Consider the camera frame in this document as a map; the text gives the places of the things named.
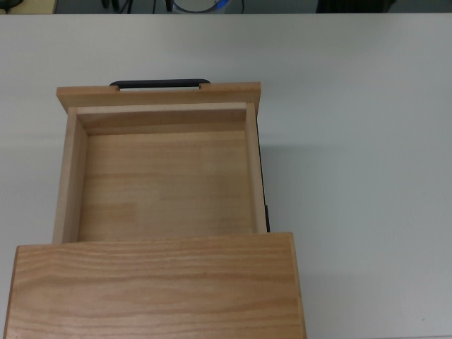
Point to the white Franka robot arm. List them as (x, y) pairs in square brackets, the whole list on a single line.
[(197, 4)]

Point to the light wooden cabinet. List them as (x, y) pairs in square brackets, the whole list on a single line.
[(155, 289)]

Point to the light wooden drawer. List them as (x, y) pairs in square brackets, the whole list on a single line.
[(166, 183)]

